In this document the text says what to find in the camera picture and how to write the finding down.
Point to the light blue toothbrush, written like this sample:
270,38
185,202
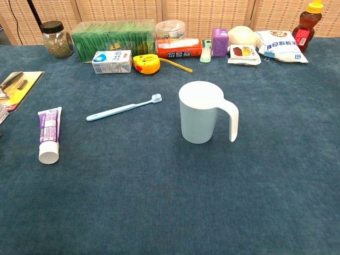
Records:
119,109

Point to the purple white toothpaste tube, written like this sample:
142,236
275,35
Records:
49,127

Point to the blue table cloth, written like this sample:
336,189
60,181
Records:
170,191

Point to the yellow tape measure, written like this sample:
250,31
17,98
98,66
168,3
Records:
146,63

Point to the orange cylindrical can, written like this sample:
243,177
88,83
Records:
180,47

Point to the blue white milk carton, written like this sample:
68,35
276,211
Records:
111,62

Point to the clear round plastic tub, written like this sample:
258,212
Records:
170,30

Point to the purple carton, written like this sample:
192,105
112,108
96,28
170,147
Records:
220,43

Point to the white snack packet fruit print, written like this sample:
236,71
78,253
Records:
244,54

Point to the clear box green sachets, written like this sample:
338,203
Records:
111,37

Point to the cream upturned bowl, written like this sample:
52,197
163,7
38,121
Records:
243,35

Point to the bamboo folding screen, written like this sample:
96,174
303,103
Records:
207,13

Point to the blue binder clip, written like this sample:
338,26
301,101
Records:
269,54

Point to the white bag blue print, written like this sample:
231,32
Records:
282,46

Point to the glass jar black lid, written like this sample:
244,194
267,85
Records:
57,42

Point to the yellow razor blister pack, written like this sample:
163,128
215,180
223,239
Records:
26,85

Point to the bear-shaped honey bottle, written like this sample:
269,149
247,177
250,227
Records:
305,29

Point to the black stand pole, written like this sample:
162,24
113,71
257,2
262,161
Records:
34,12

